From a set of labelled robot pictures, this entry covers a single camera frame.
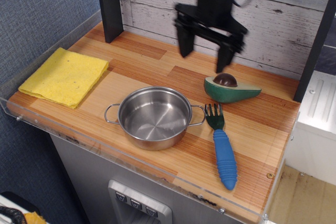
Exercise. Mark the blue handled metal fork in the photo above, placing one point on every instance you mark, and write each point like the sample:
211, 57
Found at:
225, 158

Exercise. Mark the clear acrylic table guard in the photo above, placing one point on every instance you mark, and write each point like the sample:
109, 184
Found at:
258, 128

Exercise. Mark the white toy sink unit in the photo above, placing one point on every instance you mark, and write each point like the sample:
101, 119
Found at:
311, 146

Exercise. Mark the grey toy fridge cabinet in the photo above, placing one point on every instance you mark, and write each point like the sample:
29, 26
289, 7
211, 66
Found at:
90, 174

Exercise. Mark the black right support post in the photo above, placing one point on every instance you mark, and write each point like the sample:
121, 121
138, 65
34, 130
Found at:
314, 54

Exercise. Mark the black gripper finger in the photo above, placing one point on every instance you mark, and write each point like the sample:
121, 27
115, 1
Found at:
185, 38
225, 55

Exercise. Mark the yellow folded cloth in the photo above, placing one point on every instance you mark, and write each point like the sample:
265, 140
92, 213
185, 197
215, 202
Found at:
65, 78

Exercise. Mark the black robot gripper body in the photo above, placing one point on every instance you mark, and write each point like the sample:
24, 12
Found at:
213, 21

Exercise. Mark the green toy avocado half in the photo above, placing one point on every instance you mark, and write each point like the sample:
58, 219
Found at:
224, 88

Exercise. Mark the stainless steel pot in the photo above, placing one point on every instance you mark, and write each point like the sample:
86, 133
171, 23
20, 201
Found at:
155, 118

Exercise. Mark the yellow object in corner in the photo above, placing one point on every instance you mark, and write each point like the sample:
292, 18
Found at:
34, 218

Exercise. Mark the silver dispenser button panel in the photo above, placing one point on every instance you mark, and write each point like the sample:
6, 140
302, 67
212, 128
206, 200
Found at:
131, 206

